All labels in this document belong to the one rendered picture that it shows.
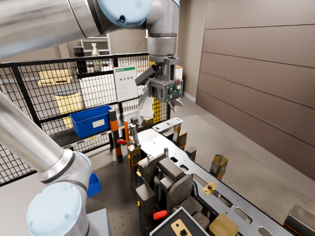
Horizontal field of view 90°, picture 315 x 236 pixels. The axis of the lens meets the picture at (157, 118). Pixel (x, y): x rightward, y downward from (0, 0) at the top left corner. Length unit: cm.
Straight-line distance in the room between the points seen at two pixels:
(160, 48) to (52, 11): 23
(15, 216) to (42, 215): 196
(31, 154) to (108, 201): 79
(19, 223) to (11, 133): 190
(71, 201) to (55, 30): 38
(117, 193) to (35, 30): 111
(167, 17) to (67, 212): 51
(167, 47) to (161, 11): 7
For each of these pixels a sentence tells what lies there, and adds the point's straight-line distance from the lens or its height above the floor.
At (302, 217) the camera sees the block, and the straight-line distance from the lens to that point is 96.
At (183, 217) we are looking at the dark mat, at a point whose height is 116.
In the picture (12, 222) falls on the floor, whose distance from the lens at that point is 242.
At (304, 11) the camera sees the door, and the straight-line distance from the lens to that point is 284.
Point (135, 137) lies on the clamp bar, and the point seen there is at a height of 113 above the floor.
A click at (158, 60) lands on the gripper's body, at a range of 42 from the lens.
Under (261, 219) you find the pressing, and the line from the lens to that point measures 90.
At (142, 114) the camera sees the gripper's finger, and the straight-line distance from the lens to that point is 46.
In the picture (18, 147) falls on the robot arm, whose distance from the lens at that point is 53.
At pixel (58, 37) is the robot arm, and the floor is 169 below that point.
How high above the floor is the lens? 169
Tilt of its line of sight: 28 degrees down
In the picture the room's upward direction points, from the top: straight up
